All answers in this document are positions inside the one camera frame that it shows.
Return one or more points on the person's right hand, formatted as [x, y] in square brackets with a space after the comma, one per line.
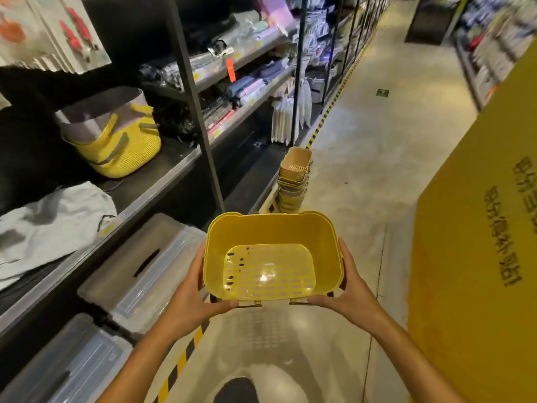
[358, 302]

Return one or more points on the person's left hand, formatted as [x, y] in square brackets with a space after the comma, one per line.
[189, 306]

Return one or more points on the yellow rectangular basket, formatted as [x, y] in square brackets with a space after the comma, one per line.
[323, 247]

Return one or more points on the stack of nested baskets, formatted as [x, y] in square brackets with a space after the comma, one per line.
[293, 176]

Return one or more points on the person's left forearm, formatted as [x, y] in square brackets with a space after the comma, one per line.
[138, 369]

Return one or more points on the person's dark shorts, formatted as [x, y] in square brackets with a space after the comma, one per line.
[237, 392]

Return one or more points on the large clear storage box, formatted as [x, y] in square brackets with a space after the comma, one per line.
[138, 272]

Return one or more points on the small clear storage box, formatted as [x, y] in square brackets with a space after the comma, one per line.
[71, 365]

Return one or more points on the yellow square pillar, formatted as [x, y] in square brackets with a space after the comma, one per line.
[482, 247]

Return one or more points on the white bundled item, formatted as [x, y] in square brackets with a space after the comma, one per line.
[54, 222]

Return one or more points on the yellow bag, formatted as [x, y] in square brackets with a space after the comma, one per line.
[117, 142]

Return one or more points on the yellow black hazard tape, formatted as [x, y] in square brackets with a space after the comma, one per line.
[327, 111]

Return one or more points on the pile of black packaged items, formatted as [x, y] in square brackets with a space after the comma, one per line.
[214, 111]

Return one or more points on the pile of white flat packets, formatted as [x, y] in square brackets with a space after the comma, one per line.
[289, 117]

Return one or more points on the green arrow floor sticker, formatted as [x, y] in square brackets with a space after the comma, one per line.
[382, 93]

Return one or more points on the white plastic bucket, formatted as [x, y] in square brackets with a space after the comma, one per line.
[319, 90]

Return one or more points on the pile of purple wrapped packets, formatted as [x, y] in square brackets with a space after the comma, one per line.
[256, 81]

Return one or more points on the orange hanging tag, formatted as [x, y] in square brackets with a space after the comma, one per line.
[231, 70]

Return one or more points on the pile of pastel wrapped packets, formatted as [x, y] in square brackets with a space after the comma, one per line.
[251, 29]

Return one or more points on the black goods shelving unit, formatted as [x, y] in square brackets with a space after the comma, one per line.
[491, 46]

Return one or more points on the dark brown column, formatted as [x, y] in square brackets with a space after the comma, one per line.
[432, 20]

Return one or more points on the rows of assorted hanging goods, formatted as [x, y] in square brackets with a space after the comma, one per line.
[50, 33]

